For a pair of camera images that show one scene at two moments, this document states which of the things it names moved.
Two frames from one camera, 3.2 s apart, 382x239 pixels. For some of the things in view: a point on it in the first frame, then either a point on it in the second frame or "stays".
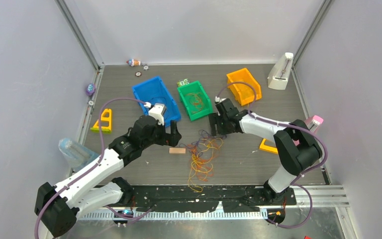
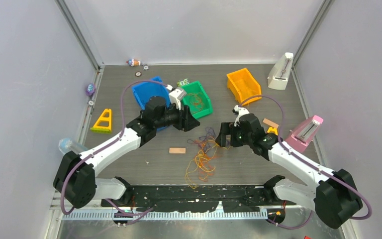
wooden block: [177, 150] stays
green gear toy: [182, 82] stays
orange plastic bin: [245, 94] stays
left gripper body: [166, 138] to [182, 125]
